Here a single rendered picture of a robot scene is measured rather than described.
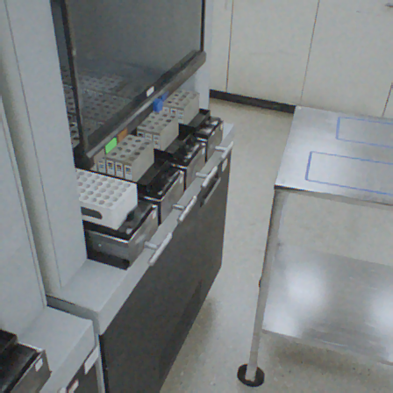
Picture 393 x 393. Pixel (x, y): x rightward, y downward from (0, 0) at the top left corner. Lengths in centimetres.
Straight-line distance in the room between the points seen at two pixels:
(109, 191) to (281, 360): 102
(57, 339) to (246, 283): 122
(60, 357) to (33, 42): 51
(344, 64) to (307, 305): 189
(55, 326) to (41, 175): 28
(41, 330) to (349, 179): 75
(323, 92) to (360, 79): 24
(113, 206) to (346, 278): 99
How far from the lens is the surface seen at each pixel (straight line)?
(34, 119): 80
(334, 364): 186
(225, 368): 178
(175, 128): 129
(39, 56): 79
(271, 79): 330
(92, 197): 102
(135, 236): 101
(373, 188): 121
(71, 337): 94
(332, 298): 167
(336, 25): 312
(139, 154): 112
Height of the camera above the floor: 146
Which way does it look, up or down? 36 degrees down
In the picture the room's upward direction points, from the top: 3 degrees clockwise
